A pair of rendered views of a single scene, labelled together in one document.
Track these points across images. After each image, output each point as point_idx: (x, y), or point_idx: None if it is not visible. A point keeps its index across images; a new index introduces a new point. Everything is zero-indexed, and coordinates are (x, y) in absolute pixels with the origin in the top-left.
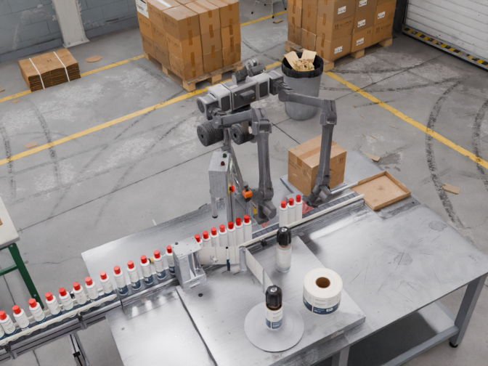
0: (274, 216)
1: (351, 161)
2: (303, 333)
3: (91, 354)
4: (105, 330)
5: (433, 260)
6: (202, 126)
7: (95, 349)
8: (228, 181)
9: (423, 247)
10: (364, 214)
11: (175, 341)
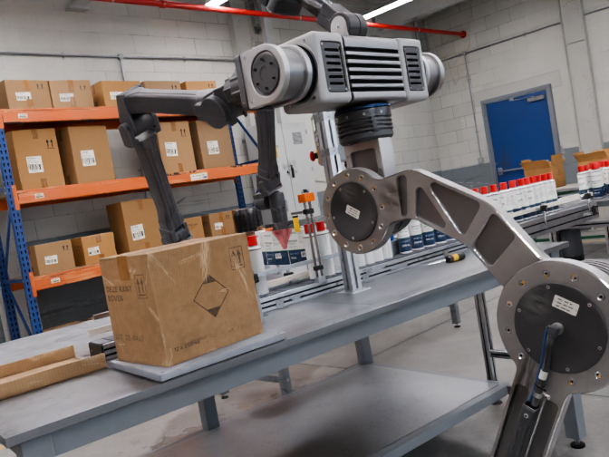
0: (257, 209)
1: (62, 405)
2: None
3: (590, 423)
4: (607, 442)
5: (20, 346)
6: (591, 258)
7: (592, 428)
8: (314, 140)
9: (24, 350)
10: None
11: None
